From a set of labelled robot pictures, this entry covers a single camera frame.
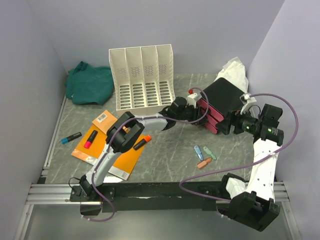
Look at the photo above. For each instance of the blue cap highlighter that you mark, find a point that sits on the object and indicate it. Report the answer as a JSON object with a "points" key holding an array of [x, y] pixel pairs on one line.
{"points": [[71, 138]]}

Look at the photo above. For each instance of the orange cap highlighter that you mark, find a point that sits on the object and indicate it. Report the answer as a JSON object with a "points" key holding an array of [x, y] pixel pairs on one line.
{"points": [[142, 142]]}

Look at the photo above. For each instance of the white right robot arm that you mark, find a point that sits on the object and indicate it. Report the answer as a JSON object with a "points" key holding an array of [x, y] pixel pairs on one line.
{"points": [[257, 170]]}

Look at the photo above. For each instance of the orange clip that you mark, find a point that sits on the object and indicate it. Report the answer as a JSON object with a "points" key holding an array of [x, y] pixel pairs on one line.
{"points": [[204, 163]]}

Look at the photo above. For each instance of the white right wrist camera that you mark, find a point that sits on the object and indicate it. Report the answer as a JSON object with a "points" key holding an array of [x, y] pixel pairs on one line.
{"points": [[248, 101]]}

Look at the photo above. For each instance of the black drawer organizer box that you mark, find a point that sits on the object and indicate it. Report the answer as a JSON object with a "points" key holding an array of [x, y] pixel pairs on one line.
{"points": [[223, 98]]}

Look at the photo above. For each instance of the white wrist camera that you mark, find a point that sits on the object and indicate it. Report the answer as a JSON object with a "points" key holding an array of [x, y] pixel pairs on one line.
{"points": [[193, 98], [248, 101]]}

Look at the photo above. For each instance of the pink cap highlighter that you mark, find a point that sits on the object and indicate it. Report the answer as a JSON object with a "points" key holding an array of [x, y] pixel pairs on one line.
{"points": [[90, 139]]}

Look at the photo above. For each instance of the blue clip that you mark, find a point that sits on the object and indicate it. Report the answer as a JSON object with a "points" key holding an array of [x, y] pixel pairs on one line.
{"points": [[198, 152]]}

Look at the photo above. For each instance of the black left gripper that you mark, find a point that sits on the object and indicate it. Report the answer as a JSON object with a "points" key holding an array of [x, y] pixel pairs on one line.
{"points": [[195, 112]]}

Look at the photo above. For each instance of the green clip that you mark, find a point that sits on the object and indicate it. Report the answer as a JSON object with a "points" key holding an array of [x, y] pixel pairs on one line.
{"points": [[209, 152]]}

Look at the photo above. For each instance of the small orange booklet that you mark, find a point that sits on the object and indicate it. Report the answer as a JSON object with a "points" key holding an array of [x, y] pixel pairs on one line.
{"points": [[104, 121]]}

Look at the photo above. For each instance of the black base frame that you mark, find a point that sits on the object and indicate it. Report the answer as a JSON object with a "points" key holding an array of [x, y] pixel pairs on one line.
{"points": [[160, 196]]}

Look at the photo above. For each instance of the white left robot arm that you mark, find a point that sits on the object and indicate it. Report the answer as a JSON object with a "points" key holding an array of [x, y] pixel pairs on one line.
{"points": [[123, 134]]}

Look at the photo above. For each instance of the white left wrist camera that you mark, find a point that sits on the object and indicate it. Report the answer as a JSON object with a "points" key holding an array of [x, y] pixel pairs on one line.
{"points": [[193, 98]]}

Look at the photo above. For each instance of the orange notebook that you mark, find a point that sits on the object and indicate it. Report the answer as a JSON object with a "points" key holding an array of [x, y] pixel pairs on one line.
{"points": [[123, 166]]}

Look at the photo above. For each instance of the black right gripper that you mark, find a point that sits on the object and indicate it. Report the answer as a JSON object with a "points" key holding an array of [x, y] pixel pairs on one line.
{"points": [[235, 118]]}

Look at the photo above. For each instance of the green cloth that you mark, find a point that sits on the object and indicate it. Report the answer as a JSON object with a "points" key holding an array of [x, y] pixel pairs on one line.
{"points": [[87, 85]]}

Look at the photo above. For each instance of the white file organizer rack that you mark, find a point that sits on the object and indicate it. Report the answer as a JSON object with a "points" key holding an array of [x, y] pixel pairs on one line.
{"points": [[143, 78]]}

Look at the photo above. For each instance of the white crumpled paper bag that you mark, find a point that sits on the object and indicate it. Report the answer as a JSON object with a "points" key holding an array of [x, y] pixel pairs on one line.
{"points": [[234, 71]]}

